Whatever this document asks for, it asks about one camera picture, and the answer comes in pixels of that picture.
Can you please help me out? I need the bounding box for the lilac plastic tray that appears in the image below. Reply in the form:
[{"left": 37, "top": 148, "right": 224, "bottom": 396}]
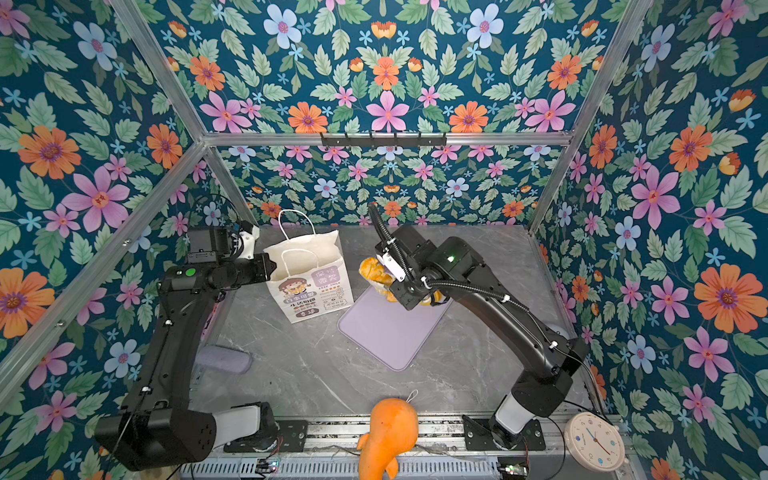
[{"left": 338, "top": 287, "right": 452, "bottom": 372}]

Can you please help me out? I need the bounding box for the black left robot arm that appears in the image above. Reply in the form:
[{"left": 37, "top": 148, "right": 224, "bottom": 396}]
[{"left": 94, "top": 221, "right": 276, "bottom": 472}]

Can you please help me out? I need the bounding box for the white printed paper bag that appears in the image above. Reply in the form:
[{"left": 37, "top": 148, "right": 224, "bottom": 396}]
[{"left": 264, "top": 228, "right": 354, "bottom": 324}]

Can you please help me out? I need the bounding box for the black hook rail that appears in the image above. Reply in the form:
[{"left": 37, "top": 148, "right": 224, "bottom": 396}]
[{"left": 320, "top": 133, "right": 448, "bottom": 148}]

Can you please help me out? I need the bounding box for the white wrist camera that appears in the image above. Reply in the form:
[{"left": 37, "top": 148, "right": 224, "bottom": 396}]
[
  {"left": 376, "top": 252, "right": 406, "bottom": 281},
  {"left": 237, "top": 220, "right": 260, "bottom": 260}
]

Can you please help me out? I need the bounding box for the orange plush whale toy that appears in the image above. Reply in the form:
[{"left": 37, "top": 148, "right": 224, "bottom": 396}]
[{"left": 356, "top": 398, "right": 419, "bottom": 480}]

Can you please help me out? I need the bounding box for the twisted glazed fake bread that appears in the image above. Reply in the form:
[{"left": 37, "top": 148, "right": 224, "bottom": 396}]
[{"left": 359, "top": 257, "right": 396, "bottom": 302}]

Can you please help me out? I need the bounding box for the striped round fake bread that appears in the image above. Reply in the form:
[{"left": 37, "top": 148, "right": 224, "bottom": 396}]
[{"left": 420, "top": 291, "right": 447, "bottom": 306}]

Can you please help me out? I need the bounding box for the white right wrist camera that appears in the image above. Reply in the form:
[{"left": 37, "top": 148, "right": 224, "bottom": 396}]
[{"left": 376, "top": 252, "right": 406, "bottom": 281}]

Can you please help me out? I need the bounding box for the white round wall clock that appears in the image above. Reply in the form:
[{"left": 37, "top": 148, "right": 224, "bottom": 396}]
[{"left": 563, "top": 412, "right": 627, "bottom": 473}]

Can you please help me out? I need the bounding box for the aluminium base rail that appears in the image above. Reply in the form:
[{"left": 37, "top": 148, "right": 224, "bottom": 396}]
[{"left": 143, "top": 412, "right": 598, "bottom": 479}]

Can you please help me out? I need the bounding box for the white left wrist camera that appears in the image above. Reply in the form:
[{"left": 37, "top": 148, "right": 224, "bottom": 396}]
[{"left": 237, "top": 220, "right": 260, "bottom": 260}]

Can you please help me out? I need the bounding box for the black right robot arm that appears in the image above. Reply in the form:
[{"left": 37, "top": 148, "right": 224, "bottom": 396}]
[{"left": 368, "top": 202, "right": 588, "bottom": 449}]

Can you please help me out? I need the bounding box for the lilac oval pad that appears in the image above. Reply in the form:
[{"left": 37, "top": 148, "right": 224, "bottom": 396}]
[{"left": 195, "top": 345, "right": 253, "bottom": 375}]

